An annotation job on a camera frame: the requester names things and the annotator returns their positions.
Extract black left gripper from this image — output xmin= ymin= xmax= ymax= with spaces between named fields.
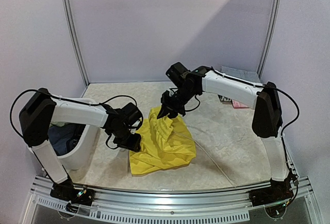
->
xmin=110 ymin=126 xmax=141 ymax=151

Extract yellow shorts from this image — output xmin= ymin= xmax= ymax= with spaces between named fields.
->
xmin=129 ymin=107 xmax=196 ymax=176

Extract grey button-up shirt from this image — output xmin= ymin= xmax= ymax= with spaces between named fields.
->
xmin=220 ymin=66 xmax=261 ymax=83

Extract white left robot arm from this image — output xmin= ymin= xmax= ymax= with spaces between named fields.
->
xmin=19 ymin=88 xmax=143 ymax=200

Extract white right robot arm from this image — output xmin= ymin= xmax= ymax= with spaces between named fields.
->
xmin=157 ymin=62 xmax=297 ymax=201

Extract white laundry basket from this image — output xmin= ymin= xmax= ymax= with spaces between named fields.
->
xmin=27 ymin=99 xmax=100 ymax=171

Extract black white patterned garment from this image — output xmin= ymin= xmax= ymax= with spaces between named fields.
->
xmin=218 ymin=95 xmax=232 ymax=105

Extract navy blue garment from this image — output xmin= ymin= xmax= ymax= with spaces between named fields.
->
xmin=48 ymin=124 xmax=85 ymax=156

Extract pink folded garment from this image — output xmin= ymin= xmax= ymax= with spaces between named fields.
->
xmin=232 ymin=100 xmax=250 ymax=109

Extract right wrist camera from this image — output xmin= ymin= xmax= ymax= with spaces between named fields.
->
xmin=161 ymin=90 xmax=174 ymax=105

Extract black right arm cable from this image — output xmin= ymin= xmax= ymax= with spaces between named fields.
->
xmin=185 ymin=66 xmax=300 ymax=181

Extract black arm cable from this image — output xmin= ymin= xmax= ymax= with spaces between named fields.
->
xmin=9 ymin=89 xmax=139 ymax=170
xmin=185 ymin=66 xmax=300 ymax=181

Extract aluminium front rail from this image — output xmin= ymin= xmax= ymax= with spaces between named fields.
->
xmin=23 ymin=176 xmax=322 ymax=223

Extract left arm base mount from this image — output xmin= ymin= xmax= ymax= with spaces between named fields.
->
xmin=50 ymin=179 xmax=95 ymax=206

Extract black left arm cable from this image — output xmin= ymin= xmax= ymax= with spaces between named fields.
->
xmin=9 ymin=89 xmax=139 ymax=170

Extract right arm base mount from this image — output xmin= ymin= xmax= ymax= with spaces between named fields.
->
xmin=249 ymin=171 xmax=299 ymax=206

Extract left aluminium corner post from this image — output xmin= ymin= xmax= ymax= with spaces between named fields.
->
xmin=62 ymin=0 xmax=90 ymax=88

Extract aluminium corner post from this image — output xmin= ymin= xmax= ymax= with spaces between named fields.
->
xmin=257 ymin=0 xmax=281 ymax=78
xmin=62 ymin=0 xmax=90 ymax=88

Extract right aluminium corner post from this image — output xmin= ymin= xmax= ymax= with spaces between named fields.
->
xmin=257 ymin=0 xmax=281 ymax=78

